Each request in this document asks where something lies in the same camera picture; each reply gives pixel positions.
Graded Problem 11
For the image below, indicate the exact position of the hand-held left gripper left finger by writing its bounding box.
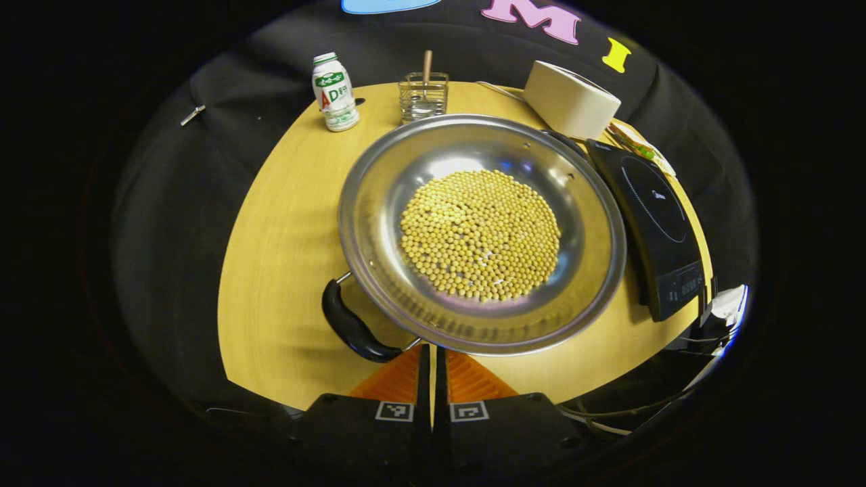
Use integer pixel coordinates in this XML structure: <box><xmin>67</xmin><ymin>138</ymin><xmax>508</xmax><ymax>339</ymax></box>
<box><xmin>291</xmin><ymin>344</ymin><xmax>432</xmax><ymax>469</ymax></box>

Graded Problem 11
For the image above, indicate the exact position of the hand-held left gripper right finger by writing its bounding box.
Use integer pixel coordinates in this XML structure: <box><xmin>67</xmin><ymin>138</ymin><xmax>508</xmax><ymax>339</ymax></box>
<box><xmin>434</xmin><ymin>346</ymin><xmax>591</xmax><ymax>469</ymax></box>

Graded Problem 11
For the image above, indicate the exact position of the steel pot with black handles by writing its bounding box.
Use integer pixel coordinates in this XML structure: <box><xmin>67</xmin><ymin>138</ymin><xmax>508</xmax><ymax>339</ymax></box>
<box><xmin>321</xmin><ymin>114</ymin><xmax>628</xmax><ymax>364</ymax></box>

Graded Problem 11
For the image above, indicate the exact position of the black induction cooktop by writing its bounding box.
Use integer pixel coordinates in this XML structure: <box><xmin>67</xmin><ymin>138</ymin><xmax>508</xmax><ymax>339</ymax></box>
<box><xmin>585</xmin><ymin>139</ymin><xmax>706</xmax><ymax>323</ymax></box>

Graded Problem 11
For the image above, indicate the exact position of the pile of yellow soybeans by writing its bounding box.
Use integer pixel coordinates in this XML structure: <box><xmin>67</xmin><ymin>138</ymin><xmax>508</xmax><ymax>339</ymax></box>
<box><xmin>399</xmin><ymin>169</ymin><xmax>562</xmax><ymax>303</ymax></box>

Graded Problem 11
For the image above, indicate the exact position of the white crumpled sheet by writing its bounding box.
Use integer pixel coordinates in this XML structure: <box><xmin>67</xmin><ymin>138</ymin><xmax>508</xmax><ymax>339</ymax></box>
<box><xmin>704</xmin><ymin>284</ymin><xmax>750</xmax><ymax>352</ymax></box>

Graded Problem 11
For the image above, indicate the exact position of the sandwich with lettuce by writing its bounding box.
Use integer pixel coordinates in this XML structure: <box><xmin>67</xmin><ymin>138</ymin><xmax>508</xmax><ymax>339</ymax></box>
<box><xmin>609</xmin><ymin>120</ymin><xmax>677</xmax><ymax>177</ymax></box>

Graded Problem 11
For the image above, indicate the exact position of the white toaster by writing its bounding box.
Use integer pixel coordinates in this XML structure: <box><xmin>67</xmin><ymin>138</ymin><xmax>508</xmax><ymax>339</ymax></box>
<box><xmin>523</xmin><ymin>60</ymin><xmax>622</xmax><ymax>141</ymax></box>

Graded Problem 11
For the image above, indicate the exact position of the white drink bottle green label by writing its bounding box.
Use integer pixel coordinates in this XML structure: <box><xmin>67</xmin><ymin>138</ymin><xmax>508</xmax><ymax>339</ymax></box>
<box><xmin>312</xmin><ymin>52</ymin><xmax>361</xmax><ymax>133</ymax></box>

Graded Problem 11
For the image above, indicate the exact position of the grey cable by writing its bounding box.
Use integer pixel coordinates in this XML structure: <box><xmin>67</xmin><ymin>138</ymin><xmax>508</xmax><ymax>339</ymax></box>
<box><xmin>558</xmin><ymin>379</ymin><xmax>718</xmax><ymax>437</ymax></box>

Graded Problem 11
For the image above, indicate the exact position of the metal wire basket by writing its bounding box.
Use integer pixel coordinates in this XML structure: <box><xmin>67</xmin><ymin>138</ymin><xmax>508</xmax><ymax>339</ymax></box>
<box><xmin>398</xmin><ymin>72</ymin><xmax>450</xmax><ymax>124</ymax></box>

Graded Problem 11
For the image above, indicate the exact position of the white toaster cable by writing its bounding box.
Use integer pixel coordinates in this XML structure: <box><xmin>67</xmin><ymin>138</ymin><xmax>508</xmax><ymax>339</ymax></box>
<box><xmin>474</xmin><ymin>81</ymin><xmax>527</xmax><ymax>103</ymax></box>

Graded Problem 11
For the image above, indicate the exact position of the wooden-handled spoon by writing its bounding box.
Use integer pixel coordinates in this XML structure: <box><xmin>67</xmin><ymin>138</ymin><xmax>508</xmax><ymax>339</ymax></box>
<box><xmin>421</xmin><ymin>50</ymin><xmax>434</xmax><ymax>116</ymax></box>

